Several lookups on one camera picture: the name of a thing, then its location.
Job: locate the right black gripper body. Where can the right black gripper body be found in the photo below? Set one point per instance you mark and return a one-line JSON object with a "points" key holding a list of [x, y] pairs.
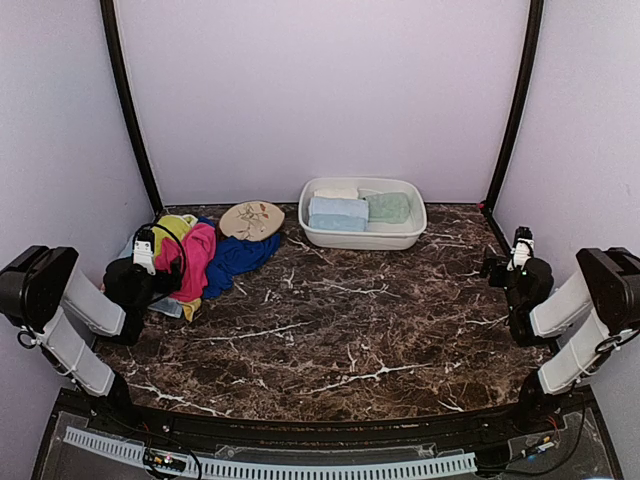
{"points": [[496, 278]]}

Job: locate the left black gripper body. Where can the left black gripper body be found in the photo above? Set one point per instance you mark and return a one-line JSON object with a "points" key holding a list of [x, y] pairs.
{"points": [[165, 286]]}

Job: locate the pink towel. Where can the pink towel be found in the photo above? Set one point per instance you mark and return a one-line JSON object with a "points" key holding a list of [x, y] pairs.
{"points": [[200, 246]]}

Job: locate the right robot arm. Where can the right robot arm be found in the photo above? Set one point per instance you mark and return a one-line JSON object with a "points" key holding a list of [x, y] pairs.
{"points": [[594, 312]]}

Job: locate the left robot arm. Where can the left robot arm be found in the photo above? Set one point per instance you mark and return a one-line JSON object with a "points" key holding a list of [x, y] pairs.
{"points": [[54, 305]]}

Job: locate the light blue crumpled towel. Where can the light blue crumpled towel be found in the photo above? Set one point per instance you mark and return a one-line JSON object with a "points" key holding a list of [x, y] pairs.
{"points": [[167, 306]]}

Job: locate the yellow green patterned towel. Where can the yellow green patterned towel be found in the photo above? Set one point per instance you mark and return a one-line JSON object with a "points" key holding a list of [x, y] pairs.
{"points": [[170, 226]]}

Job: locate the green rolled towel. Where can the green rolled towel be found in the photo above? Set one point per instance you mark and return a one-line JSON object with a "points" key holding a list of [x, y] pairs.
{"points": [[390, 207]]}

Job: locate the white plastic tub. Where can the white plastic tub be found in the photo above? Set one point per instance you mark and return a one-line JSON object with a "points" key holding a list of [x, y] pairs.
{"points": [[377, 236]]}

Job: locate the light blue rolled towel back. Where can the light blue rolled towel back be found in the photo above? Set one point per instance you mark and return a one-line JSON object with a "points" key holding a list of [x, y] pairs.
{"points": [[354, 208]]}

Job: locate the light blue rolled towel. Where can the light blue rolled towel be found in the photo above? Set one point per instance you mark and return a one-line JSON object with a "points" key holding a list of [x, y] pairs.
{"points": [[335, 222], [354, 208]]}

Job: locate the white rolled towel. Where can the white rolled towel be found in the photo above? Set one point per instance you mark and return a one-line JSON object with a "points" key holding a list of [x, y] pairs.
{"points": [[337, 193]]}

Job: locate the light blue rolled towel front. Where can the light blue rolled towel front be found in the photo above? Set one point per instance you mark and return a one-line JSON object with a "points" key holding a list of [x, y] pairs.
{"points": [[335, 222]]}

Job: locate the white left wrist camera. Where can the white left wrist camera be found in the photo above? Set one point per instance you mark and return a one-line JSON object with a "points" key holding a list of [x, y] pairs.
{"points": [[143, 249]]}

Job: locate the black front rail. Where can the black front rail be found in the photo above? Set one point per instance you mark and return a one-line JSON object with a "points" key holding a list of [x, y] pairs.
{"points": [[483, 429]]}

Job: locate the white slotted cable duct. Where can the white slotted cable duct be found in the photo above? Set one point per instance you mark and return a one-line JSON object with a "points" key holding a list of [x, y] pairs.
{"points": [[266, 464]]}

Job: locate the black left frame post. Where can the black left frame post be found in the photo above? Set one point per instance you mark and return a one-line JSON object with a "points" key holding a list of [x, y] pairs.
{"points": [[120, 76]]}

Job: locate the black frame post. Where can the black frame post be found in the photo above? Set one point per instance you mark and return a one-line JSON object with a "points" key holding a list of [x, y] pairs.
{"points": [[120, 76], [525, 71]]}

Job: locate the black right frame post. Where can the black right frame post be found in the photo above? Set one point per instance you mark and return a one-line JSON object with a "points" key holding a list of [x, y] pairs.
{"points": [[525, 71]]}

